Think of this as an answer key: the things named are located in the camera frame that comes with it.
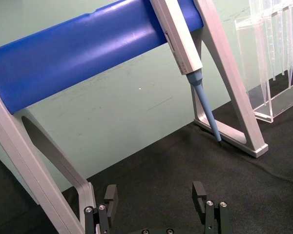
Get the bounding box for black table cloth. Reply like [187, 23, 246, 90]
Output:
[0, 79, 293, 234]

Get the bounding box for grey pipette with blue tip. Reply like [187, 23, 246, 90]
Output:
[150, 0, 223, 147]

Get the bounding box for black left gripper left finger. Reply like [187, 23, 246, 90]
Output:
[84, 184, 119, 234]

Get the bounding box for blue and grey pipette stand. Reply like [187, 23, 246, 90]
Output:
[0, 0, 269, 234]

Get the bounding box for clear acrylic rack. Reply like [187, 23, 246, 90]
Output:
[234, 0, 293, 123]

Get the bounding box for clear plastic pipette tip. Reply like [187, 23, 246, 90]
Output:
[259, 17, 272, 106]
[270, 12, 283, 81]
[285, 4, 293, 88]

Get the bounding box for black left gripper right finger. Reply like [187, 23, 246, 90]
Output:
[191, 181, 231, 234]

